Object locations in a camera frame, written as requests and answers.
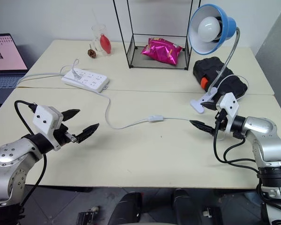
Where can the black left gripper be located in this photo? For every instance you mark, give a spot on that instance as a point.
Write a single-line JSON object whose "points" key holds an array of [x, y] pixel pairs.
{"points": [[63, 136]]}

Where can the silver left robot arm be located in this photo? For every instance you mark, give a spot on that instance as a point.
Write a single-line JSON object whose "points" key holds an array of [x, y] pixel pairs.
{"points": [[7, 157]]}

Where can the dark rounded shape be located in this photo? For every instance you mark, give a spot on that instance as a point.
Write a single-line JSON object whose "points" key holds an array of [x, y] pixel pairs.
{"points": [[187, 206], [128, 208]]}

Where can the white power strip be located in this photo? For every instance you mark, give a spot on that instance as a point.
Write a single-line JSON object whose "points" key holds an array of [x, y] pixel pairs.
{"points": [[89, 80]]}

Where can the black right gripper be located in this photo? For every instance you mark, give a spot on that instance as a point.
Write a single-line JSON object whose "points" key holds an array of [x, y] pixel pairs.
{"points": [[221, 120]]}

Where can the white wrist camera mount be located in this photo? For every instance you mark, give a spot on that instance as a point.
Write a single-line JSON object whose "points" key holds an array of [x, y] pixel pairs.
{"points": [[44, 119], [230, 103]]}

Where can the thin clear stick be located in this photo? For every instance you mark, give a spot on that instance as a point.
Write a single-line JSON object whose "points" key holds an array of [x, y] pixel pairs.
{"points": [[95, 17]]}

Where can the white round light bulb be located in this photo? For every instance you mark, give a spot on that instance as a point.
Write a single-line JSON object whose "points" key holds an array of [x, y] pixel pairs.
{"points": [[208, 29]]}

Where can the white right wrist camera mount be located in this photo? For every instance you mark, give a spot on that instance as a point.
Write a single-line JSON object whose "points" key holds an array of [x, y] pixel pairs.
{"points": [[230, 103]]}

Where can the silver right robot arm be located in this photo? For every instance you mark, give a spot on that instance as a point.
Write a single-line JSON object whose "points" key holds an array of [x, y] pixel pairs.
{"points": [[262, 131]]}

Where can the pink snack bag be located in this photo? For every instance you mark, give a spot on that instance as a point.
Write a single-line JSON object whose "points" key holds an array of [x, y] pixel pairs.
{"points": [[161, 51]]}

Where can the red bulb-shaped object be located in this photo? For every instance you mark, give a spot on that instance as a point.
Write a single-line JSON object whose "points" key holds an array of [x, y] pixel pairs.
{"points": [[105, 43]]}

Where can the clear drinking glass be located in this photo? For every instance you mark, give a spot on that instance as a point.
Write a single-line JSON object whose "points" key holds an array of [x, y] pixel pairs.
{"points": [[97, 35]]}

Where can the grey laptop computer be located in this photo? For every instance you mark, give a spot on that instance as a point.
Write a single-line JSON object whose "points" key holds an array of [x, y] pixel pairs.
{"points": [[4, 54]]}

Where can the small metal bracket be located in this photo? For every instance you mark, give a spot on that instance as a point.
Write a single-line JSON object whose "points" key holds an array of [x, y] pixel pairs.
{"points": [[86, 215]]}

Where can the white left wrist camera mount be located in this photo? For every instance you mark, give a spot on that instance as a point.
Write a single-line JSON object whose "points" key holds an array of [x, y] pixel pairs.
{"points": [[44, 119]]}

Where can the blue gooseneck clamp desk lamp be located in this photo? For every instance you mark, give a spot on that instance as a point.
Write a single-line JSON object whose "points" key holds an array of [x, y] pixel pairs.
{"points": [[227, 25]]}

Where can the black case with orange latch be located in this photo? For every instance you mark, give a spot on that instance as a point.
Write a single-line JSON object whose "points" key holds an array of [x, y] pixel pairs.
{"points": [[208, 68]]}

